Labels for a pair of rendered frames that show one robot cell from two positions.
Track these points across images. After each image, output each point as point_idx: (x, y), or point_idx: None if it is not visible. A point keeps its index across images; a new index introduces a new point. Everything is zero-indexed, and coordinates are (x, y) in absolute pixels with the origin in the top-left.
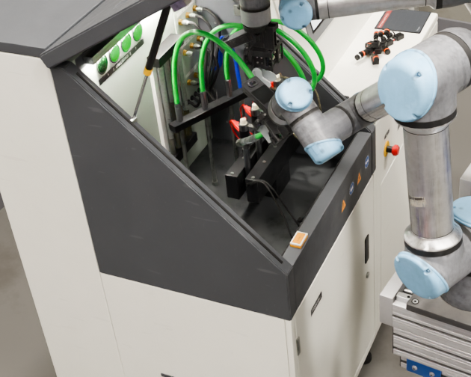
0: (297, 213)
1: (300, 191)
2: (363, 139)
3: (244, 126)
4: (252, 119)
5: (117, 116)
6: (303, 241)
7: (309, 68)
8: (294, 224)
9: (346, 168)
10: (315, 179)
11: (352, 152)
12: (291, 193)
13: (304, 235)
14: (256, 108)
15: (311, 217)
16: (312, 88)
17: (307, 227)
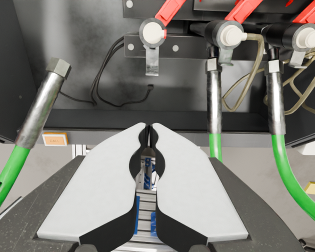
0: (161, 80)
1: (201, 69)
2: (262, 144)
3: (141, 40)
4: (211, 27)
5: None
6: (52, 145)
7: None
8: (142, 84)
9: (199, 143)
10: (226, 78)
11: (234, 140)
12: (195, 60)
13: (62, 144)
14: (224, 41)
15: (100, 136)
16: (279, 172)
17: (82, 138)
